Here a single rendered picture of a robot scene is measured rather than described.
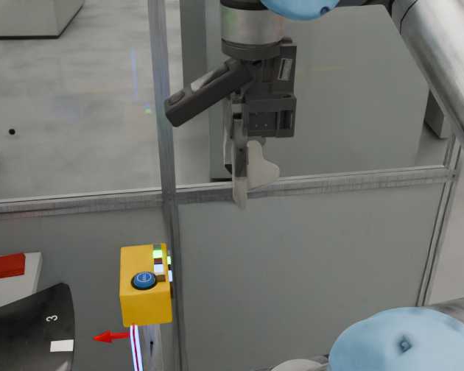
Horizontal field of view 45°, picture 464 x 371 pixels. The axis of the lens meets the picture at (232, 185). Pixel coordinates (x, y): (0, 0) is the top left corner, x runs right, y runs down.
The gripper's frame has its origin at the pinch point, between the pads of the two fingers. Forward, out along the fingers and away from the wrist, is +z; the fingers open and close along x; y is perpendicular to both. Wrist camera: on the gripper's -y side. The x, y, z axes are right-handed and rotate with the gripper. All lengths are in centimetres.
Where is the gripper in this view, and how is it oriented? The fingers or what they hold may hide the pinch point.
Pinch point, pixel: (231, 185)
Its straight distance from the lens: 75.7
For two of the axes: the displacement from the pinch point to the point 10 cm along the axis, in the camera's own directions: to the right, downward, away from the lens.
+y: 9.9, -0.7, 1.3
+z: -0.1, 8.5, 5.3
